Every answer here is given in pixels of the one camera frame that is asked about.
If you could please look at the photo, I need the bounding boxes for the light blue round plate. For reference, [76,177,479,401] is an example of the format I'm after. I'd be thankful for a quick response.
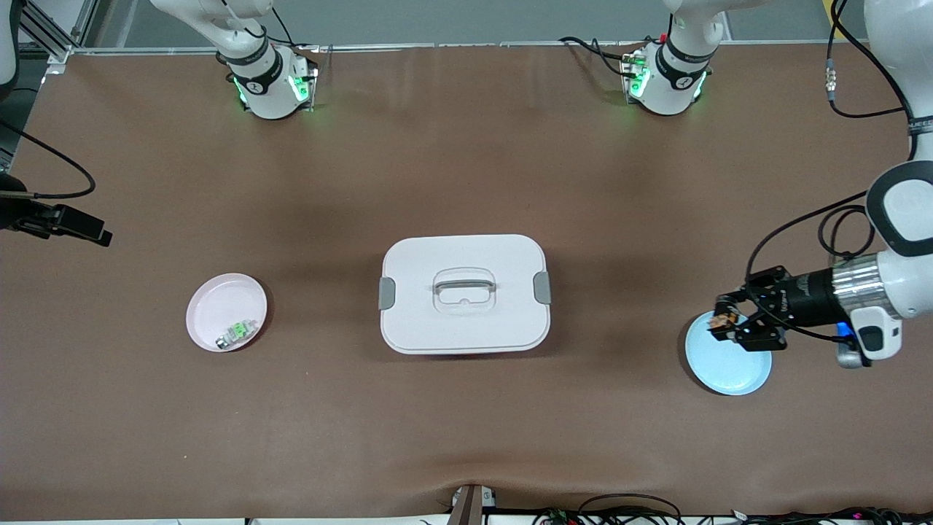
[684,310,773,397]

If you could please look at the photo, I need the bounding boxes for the pink round plate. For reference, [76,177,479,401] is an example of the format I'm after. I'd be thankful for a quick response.
[186,273,268,353]

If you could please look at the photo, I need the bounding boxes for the white lidded storage box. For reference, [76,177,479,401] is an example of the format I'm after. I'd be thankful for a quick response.
[378,234,552,356]

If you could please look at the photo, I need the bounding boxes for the brown table mat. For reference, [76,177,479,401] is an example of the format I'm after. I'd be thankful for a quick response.
[0,40,933,522]

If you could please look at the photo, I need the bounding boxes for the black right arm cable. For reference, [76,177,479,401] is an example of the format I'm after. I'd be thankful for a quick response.
[0,120,96,199]

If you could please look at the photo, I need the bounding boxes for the aluminium frame post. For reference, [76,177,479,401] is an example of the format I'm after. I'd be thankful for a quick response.
[18,0,99,63]

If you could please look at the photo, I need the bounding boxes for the green switch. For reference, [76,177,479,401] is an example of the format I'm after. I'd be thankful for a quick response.
[216,319,257,349]

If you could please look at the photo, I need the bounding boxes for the black cable bundle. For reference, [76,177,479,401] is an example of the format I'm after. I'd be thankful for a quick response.
[532,494,933,525]

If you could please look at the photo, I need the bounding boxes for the black right base cable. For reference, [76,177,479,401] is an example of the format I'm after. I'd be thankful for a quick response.
[270,7,321,52]

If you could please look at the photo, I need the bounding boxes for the black base cable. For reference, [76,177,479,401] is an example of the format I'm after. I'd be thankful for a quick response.
[270,7,321,52]
[559,35,642,77]

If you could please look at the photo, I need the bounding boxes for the black left base cable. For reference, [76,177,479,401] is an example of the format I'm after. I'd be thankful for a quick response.
[559,35,642,77]

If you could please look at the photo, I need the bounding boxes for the grey metal bracket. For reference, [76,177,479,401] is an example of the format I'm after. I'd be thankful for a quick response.
[448,483,498,525]

